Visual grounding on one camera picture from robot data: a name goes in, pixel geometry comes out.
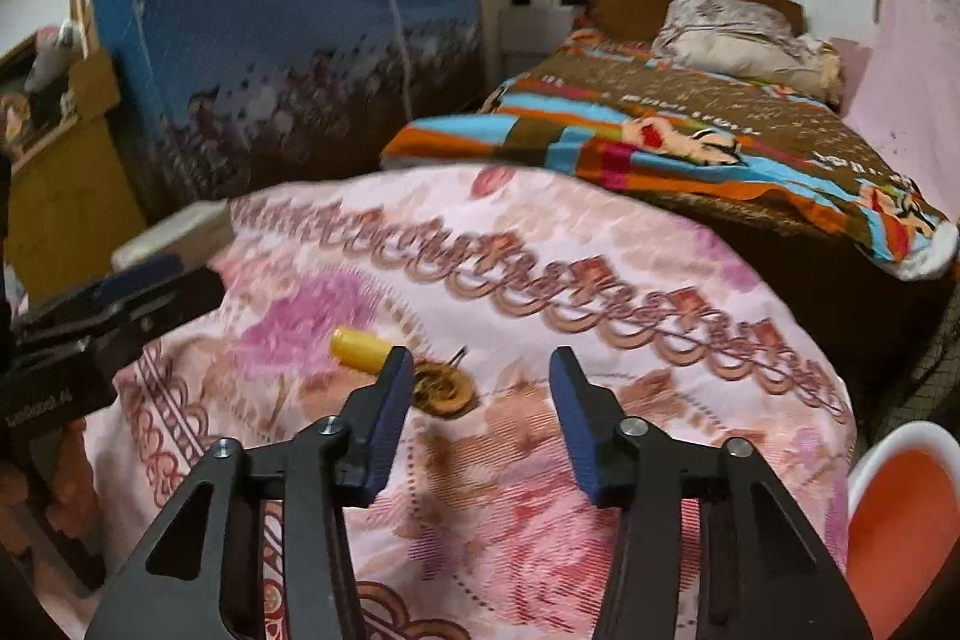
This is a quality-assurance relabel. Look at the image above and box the cream folded cloth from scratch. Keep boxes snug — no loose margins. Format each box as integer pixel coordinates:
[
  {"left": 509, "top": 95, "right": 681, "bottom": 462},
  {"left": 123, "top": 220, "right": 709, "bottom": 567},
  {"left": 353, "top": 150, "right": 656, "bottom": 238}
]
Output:
[{"left": 795, "top": 34, "right": 845, "bottom": 110}]

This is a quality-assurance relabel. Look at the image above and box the small yellow tube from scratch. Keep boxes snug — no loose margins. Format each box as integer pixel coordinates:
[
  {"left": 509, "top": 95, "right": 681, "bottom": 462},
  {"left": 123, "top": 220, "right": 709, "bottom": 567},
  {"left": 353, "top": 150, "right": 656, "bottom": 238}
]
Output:
[{"left": 330, "top": 325, "right": 398, "bottom": 378}]

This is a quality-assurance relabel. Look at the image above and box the floral pillow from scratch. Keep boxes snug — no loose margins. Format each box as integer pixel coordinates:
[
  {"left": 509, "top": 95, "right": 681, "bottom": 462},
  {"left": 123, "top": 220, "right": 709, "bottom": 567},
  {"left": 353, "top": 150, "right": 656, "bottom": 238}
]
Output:
[{"left": 652, "top": 0, "right": 800, "bottom": 73}]

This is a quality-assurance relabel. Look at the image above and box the white and brown small box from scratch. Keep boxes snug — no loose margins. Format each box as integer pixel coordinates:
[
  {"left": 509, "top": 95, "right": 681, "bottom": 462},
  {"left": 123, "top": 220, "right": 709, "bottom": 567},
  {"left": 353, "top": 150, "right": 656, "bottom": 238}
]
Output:
[{"left": 111, "top": 201, "right": 235, "bottom": 272}]

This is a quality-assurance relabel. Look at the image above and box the wooden cabinet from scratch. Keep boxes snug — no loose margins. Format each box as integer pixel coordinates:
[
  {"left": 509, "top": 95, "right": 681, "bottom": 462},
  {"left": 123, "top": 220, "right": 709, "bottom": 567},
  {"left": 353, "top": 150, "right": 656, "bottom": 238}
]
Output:
[{"left": 0, "top": 32, "right": 148, "bottom": 305}]

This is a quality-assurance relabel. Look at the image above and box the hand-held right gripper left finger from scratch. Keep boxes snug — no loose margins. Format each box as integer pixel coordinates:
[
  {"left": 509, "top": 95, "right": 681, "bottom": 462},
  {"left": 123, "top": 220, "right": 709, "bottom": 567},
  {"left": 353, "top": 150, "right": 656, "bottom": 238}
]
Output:
[{"left": 82, "top": 346, "right": 416, "bottom": 640}]

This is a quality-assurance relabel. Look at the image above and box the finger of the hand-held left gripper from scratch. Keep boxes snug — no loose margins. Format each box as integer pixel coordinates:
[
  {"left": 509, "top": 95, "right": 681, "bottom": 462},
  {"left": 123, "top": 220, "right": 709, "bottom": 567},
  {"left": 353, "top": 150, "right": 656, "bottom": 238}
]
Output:
[{"left": 11, "top": 254, "right": 227, "bottom": 360}]

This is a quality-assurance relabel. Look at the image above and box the colourful cartoon blanket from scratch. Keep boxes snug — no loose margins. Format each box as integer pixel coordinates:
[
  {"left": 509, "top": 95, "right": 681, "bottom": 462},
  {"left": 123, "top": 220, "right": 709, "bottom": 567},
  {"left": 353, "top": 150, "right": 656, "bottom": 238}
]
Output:
[{"left": 381, "top": 29, "right": 960, "bottom": 283}]

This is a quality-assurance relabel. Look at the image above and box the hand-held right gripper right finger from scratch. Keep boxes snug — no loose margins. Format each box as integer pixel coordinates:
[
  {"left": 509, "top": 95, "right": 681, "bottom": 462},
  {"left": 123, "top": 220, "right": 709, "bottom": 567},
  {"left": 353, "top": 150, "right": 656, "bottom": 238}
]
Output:
[{"left": 549, "top": 346, "right": 875, "bottom": 640}]

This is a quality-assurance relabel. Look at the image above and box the pink floral table cloth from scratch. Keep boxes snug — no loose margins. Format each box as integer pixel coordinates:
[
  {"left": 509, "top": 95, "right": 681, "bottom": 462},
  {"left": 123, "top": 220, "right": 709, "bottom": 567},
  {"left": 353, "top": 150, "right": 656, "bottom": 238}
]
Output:
[{"left": 37, "top": 164, "right": 860, "bottom": 640}]

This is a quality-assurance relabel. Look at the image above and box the white storage box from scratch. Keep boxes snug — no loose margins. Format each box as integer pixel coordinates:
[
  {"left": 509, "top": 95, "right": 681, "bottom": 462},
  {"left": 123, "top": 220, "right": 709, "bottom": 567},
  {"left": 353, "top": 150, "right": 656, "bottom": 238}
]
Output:
[{"left": 499, "top": 2, "right": 580, "bottom": 80}]

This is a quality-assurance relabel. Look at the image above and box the pink hanging sheet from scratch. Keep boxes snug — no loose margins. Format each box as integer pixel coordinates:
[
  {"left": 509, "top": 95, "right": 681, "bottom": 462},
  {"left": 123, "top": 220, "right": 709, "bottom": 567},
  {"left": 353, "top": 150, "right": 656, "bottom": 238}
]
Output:
[{"left": 831, "top": 0, "right": 960, "bottom": 223}]

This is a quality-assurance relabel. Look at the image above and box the brown round disc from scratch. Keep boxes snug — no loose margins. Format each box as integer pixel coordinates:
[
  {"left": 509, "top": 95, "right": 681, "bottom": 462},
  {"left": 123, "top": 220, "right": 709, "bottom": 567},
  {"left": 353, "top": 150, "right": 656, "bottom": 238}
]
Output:
[{"left": 409, "top": 359, "right": 476, "bottom": 420}]

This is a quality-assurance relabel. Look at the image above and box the white basin with orange inside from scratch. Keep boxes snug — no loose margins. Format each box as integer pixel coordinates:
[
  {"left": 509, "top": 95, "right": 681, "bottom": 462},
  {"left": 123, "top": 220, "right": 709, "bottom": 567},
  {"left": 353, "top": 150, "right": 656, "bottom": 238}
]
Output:
[{"left": 847, "top": 422, "right": 960, "bottom": 640}]

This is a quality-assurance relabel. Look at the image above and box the cream pillow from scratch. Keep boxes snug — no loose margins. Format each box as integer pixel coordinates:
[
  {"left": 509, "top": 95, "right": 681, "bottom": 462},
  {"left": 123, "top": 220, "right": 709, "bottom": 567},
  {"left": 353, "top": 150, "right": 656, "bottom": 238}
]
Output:
[{"left": 675, "top": 36, "right": 838, "bottom": 88}]

